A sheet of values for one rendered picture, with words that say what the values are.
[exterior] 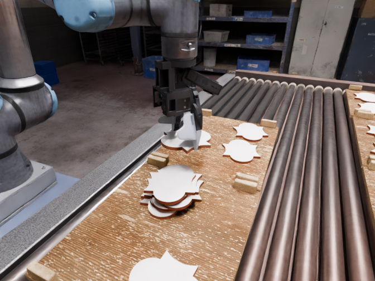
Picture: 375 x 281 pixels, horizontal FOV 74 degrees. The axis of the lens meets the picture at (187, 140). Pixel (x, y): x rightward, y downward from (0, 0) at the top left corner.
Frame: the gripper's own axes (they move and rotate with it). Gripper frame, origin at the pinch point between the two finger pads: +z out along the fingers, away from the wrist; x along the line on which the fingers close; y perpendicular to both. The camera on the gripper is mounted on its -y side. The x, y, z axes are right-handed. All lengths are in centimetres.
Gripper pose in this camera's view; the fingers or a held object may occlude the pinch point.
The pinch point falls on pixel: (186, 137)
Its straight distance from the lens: 63.7
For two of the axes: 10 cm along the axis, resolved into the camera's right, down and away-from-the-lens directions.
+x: 5.3, 4.1, -7.4
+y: -8.5, 2.4, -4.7
